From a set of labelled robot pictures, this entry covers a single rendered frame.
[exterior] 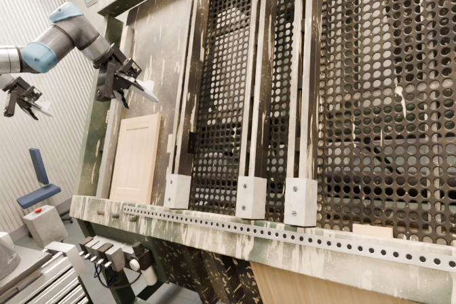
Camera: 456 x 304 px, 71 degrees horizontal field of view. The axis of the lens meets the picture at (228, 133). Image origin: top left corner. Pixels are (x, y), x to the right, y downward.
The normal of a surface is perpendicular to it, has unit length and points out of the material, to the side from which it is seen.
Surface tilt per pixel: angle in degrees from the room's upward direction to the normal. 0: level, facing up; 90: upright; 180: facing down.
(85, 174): 90
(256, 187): 90
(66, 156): 90
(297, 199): 56
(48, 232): 90
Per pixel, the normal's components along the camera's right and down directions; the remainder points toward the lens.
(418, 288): -0.65, -0.20
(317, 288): -0.59, 0.37
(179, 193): 0.75, -0.07
